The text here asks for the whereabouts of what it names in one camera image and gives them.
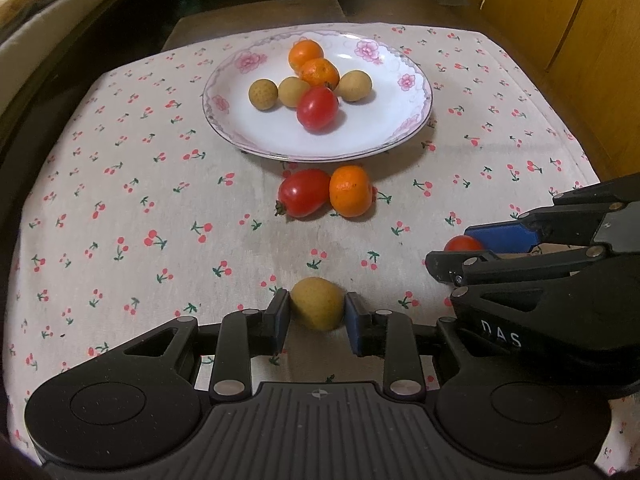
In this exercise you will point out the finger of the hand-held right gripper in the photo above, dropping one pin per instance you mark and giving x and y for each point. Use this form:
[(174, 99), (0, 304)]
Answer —
[(450, 267), (500, 237)]

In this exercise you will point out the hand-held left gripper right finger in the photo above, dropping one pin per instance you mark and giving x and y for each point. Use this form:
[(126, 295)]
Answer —
[(354, 325)]

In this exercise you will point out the red cherry tomato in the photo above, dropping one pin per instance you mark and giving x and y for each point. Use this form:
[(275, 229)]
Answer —
[(316, 109), (302, 194), (460, 244)]

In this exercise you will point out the beige mattress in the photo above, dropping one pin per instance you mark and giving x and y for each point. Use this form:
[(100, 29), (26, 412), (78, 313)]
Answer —
[(60, 25)]

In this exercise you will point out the white floral rim plate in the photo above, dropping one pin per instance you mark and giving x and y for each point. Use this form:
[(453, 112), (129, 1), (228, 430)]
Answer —
[(250, 125)]

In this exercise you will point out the cherry print tablecloth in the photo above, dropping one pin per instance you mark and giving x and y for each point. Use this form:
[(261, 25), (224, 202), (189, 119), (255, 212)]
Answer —
[(150, 210)]

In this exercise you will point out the small orange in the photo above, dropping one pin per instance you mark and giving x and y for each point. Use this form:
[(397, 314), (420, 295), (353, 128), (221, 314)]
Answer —
[(351, 191), (305, 52), (320, 72)]

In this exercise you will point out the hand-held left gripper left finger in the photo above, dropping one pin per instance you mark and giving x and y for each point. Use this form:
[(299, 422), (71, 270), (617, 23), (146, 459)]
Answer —
[(281, 317)]

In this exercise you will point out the brown longan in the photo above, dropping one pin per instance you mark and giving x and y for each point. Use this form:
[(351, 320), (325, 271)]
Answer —
[(355, 85), (318, 304), (292, 91), (263, 94)]

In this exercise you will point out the dark wooden stool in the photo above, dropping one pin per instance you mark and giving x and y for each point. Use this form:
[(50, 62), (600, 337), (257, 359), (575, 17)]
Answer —
[(225, 20)]

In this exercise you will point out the light wooden wardrobe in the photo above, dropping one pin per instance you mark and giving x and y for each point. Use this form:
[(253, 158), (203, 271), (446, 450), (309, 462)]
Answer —
[(575, 35)]

